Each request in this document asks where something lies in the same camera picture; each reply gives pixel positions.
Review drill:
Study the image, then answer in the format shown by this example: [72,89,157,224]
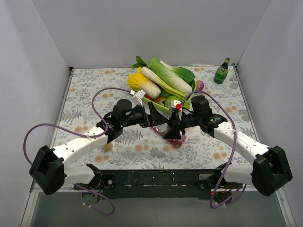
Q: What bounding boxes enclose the red weekly pill organizer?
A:
[152,127,187,148]

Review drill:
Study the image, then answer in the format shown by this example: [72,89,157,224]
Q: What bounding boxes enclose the white pill bottle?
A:
[156,124,170,136]

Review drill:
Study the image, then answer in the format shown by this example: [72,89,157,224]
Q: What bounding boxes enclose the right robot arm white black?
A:
[164,96,293,196]

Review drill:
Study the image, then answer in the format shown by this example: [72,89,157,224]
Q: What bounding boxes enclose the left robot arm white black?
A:
[29,99,168,195]

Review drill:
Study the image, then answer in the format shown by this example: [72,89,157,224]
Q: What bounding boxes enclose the green plastic tray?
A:
[142,80,197,114]

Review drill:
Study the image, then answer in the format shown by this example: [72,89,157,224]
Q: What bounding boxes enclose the brown mushroom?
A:
[153,96,166,105]

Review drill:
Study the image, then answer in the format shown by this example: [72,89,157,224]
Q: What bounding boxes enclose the small round green cabbage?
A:
[164,95,182,109]

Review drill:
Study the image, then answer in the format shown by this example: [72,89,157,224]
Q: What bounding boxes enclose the green napa cabbage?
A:
[147,58,192,95]

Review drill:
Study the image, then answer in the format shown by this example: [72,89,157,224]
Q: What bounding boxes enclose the purple red onion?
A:
[195,80,204,91]

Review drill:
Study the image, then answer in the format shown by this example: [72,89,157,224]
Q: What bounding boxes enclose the yellow napa cabbage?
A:
[127,73,161,99]

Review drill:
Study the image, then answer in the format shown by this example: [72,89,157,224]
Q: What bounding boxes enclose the small amber pill jar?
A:
[103,142,113,152]

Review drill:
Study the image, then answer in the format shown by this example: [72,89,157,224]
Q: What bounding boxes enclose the green bok choy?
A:
[160,61,195,84]

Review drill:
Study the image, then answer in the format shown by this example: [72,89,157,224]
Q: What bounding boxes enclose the green glass bottle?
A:
[214,57,230,84]

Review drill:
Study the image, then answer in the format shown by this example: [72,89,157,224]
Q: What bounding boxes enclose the white celery stalk bunch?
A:
[132,56,192,100]

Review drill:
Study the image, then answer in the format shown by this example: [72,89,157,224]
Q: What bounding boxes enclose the floral tablecloth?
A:
[51,65,256,169]

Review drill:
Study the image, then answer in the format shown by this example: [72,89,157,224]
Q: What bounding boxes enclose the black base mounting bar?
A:
[73,165,247,199]

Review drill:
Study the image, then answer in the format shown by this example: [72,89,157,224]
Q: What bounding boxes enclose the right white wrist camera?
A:
[170,100,182,120]

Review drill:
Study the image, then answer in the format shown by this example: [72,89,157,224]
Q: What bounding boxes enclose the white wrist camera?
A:
[170,100,182,120]
[130,89,145,106]

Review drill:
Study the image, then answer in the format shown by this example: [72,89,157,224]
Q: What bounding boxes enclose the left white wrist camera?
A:
[130,89,145,106]

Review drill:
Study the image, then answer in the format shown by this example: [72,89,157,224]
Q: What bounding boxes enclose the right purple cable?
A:
[179,90,247,209]

